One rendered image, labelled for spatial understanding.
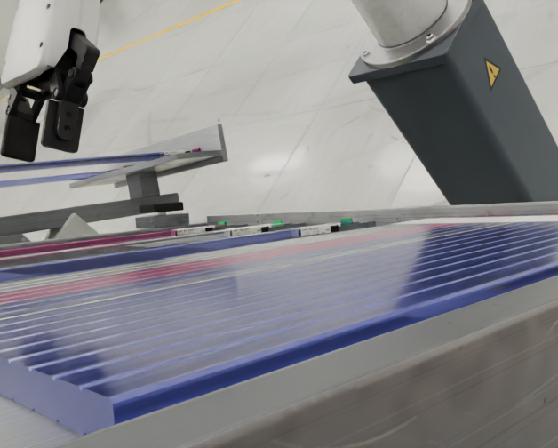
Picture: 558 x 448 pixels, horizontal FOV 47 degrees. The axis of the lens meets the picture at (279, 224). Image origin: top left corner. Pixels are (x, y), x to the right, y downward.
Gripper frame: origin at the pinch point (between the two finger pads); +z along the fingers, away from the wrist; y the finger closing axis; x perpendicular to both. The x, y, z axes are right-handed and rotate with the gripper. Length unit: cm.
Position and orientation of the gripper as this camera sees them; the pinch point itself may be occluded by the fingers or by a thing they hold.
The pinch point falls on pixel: (38, 144)
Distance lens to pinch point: 62.8
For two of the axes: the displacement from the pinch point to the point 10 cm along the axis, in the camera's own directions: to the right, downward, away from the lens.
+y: 6.8, -0.1, -7.3
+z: -1.1, 9.9, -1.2
